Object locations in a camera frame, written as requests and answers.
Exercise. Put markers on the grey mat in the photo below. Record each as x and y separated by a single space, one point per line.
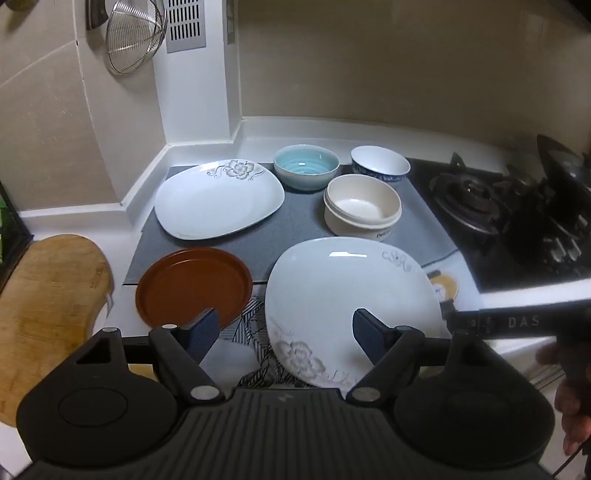
300 217

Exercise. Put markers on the dark pot lid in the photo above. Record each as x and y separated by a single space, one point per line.
563 170

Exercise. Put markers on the brown round plate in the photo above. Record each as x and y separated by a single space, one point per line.
189 286

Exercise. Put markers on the black gas stove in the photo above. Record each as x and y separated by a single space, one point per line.
461 194

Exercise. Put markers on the person's right hand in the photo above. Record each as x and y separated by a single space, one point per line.
572 406

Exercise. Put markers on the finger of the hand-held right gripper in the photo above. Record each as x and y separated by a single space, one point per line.
444 316

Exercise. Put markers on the white vent grille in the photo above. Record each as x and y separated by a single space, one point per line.
184 23

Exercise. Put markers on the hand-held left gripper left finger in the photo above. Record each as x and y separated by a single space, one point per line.
205 332

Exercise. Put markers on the white bowl with blue band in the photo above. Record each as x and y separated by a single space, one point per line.
378 161

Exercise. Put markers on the cream ribbed bowl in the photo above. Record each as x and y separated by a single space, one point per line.
360 203

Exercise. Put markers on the teal glazed bowl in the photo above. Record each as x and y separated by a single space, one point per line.
304 161

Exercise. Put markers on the black rack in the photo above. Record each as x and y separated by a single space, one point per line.
14 230

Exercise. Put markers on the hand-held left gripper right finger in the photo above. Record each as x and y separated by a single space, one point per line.
367 330

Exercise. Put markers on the white flower-print plate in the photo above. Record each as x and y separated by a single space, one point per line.
332 286
217 203

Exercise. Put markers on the dark hanging utensil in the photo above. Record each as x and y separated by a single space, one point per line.
97 14

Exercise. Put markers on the wooden cutting board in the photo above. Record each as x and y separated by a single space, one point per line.
46 295

